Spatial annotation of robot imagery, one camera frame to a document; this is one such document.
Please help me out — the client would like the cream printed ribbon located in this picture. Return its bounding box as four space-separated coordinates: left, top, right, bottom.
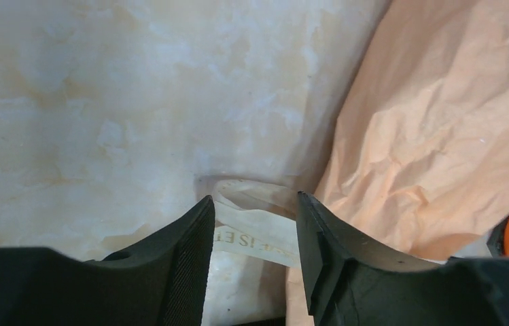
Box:
212 179 300 268

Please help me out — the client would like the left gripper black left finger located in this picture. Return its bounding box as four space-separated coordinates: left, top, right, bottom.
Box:
0 196 215 325

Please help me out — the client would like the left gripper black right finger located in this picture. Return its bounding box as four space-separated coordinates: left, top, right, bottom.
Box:
296 192 509 325

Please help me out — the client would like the flower bouquet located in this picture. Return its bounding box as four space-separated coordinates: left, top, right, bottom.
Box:
286 1 509 325

